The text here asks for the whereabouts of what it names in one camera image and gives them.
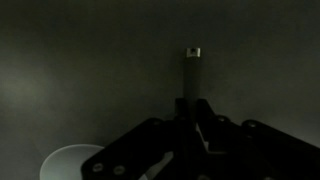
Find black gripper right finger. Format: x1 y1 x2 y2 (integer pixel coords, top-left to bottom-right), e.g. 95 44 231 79
198 99 320 180

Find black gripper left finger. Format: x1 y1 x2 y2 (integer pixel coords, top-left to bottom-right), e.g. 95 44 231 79
81 97 198 180

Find white round plate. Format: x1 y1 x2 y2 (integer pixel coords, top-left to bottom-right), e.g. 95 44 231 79
39 143 174 180

